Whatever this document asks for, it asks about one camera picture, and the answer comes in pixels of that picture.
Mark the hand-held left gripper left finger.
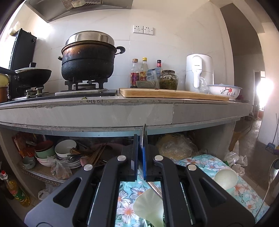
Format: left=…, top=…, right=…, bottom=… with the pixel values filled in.
left=24, top=134, right=140, bottom=227

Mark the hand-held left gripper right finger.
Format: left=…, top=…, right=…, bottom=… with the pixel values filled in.
left=139, top=143, right=255, bottom=227

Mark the thin grey metal utensil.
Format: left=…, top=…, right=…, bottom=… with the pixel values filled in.
left=142, top=124, right=163, bottom=198

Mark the white shell-shaped spoon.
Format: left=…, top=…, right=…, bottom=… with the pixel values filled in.
left=133, top=188, right=164, bottom=227

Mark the metal spoon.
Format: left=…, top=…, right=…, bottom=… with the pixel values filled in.
left=254, top=159, right=279, bottom=220

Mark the clear plastic bag bundle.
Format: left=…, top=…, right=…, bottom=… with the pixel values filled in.
left=156, top=134, right=199, bottom=161

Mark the wooden cutting board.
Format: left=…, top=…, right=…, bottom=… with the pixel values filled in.
left=119, top=88, right=230, bottom=102

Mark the pile of bowls and plates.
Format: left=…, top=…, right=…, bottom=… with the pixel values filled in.
left=34, top=140, right=83, bottom=169

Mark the small grey dish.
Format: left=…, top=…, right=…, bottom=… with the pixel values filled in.
left=135, top=80, right=159, bottom=89

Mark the plastic bag with food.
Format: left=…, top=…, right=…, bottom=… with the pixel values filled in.
left=51, top=158, right=72, bottom=180

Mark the dark sauce bottle red label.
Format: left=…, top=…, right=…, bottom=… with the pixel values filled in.
left=130, top=58, right=140, bottom=88

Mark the glass pickle jar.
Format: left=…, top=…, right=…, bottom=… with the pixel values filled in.
left=158, top=70, right=179, bottom=90

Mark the blue white packet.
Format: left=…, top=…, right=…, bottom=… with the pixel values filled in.
left=146, top=68, right=163, bottom=82

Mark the yellow cap bottle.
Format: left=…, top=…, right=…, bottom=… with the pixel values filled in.
left=139, top=57, right=149, bottom=82

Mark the pile of white plastic bags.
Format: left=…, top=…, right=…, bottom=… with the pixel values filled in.
left=224, top=140, right=249, bottom=175

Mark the gas stove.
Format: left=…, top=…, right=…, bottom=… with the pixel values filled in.
left=0, top=80, right=118, bottom=103

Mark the white air fryer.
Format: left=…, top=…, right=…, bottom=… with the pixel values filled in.
left=185, top=54, right=213, bottom=93

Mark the black stock pot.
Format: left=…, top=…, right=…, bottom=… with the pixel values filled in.
left=58, top=41, right=126, bottom=82

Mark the small ceramic cup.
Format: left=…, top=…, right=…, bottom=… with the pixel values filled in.
left=22, top=156, right=36, bottom=169

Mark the blue floral blanket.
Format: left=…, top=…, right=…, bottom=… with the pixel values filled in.
left=114, top=154, right=271, bottom=227

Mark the floral enamel basin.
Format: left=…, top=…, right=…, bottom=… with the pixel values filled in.
left=207, top=85, right=242, bottom=101

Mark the red orange packaging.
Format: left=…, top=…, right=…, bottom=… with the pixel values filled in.
left=13, top=133, right=44, bottom=158

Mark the cooking oil bottle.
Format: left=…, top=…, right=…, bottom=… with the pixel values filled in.
left=0, top=170, right=31, bottom=207

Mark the steel pot lid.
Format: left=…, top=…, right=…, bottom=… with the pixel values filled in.
left=65, top=31, right=115, bottom=47

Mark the black wok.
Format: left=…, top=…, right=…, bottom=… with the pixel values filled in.
left=0, top=67, right=52, bottom=84

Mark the wok lid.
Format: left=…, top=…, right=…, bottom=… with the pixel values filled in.
left=15, top=62, right=43, bottom=73

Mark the black tall appliance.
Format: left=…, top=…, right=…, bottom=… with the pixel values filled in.
left=10, top=28, right=37, bottom=72

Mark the range hood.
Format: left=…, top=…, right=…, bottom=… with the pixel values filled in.
left=26, top=0, right=133, bottom=22

